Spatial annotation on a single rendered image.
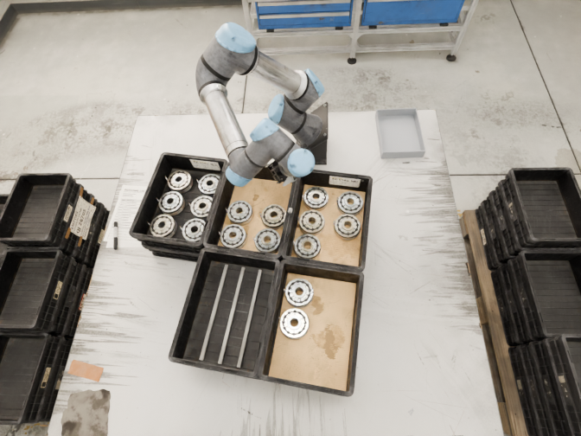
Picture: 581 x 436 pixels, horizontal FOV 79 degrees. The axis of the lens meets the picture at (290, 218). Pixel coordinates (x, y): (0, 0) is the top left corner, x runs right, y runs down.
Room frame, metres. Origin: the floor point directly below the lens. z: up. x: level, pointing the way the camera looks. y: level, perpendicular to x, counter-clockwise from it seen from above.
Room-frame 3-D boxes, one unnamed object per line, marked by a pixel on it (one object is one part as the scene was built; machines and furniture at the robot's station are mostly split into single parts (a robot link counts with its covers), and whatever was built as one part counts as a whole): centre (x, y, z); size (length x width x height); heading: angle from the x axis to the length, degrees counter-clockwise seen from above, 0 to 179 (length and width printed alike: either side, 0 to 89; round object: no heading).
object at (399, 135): (1.10, -0.59, 0.73); 0.27 x 0.20 x 0.05; 174
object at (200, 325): (0.30, 0.25, 0.87); 0.40 x 0.30 x 0.11; 164
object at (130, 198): (0.84, 0.72, 0.70); 0.33 x 0.23 x 0.01; 172
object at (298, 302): (0.34, 0.00, 0.86); 0.10 x 0.10 x 0.01
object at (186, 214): (0.76, 0.43, 0.87); 0.40 x 0.30 x 0.11; 164
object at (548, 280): (0.29, -1.20, 0.31); 0.40 x 0.30 x 0.34; 172
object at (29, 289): (0.64, 1.38, 0.31); 0.40 x 0.30 x 0.34; 172
